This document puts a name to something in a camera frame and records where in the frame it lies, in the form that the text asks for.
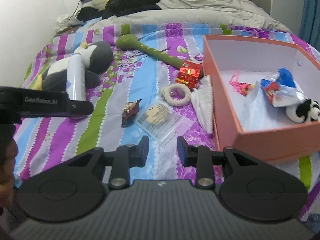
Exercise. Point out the white crumpled cloth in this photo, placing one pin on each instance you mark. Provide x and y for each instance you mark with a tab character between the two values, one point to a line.
65	21

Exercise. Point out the person's left hand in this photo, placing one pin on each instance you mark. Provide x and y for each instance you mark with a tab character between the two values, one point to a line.
7	174

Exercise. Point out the black clothes pile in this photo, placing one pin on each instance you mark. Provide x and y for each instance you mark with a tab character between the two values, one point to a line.
117	8

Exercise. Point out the striped colourful bed sheet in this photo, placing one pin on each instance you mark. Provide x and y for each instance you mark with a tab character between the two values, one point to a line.
46	142

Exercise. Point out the blue printed plastic bag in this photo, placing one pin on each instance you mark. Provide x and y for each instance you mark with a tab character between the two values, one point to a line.
281	89

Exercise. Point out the clear plastic zip bag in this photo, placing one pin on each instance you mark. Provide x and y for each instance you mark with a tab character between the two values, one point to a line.
162	123

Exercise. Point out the white spray can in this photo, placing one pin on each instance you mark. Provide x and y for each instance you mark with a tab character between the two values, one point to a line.
75	84

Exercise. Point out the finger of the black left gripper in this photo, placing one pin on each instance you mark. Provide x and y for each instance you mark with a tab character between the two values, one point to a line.
19	103

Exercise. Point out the blue curtain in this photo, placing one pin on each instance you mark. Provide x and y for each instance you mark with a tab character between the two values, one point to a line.
310	24

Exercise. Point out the brown gold foil wrapper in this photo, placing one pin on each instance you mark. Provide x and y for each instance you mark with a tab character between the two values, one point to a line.
130	110

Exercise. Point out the red foil snack packet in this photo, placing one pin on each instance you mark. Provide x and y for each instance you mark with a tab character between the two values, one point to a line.
189	74

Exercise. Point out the pink cardboard box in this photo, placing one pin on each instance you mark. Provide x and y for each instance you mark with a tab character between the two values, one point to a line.
250	123

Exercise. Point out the grey duvet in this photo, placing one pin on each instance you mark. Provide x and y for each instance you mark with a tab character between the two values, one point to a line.
229	12

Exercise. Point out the small panda plush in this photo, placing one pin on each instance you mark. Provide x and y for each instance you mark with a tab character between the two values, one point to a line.
307	111

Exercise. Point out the white tissue paper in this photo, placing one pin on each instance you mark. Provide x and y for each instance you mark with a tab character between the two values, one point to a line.
202	102

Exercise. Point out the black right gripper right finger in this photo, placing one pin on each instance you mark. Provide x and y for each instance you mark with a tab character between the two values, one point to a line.
199	157

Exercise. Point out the green plush massage stick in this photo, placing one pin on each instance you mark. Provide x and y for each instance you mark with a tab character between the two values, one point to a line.
129	41

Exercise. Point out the grey white penguin plush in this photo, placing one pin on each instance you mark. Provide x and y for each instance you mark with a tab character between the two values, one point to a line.
96	57

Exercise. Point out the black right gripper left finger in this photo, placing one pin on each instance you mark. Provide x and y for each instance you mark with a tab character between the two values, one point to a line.
126	157

